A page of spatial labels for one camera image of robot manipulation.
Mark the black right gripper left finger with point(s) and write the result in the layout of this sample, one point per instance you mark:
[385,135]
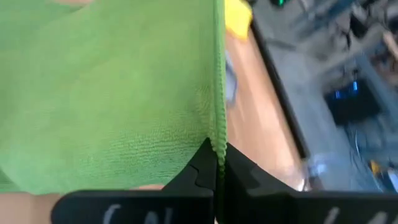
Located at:
[140,208]

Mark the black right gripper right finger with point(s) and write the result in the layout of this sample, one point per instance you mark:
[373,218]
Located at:
[311,208]

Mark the bright green microfiber towel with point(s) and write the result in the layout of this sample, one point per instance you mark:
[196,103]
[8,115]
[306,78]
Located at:
[109,93]

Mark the yellow microfiber towel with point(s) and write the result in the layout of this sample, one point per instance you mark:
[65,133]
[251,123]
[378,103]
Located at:
[237,17]

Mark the black computer blue light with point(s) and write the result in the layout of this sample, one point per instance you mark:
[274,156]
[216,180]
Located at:
[351,102]

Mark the black table edge rail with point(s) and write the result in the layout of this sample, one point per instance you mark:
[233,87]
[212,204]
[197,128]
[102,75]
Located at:
[280,93]

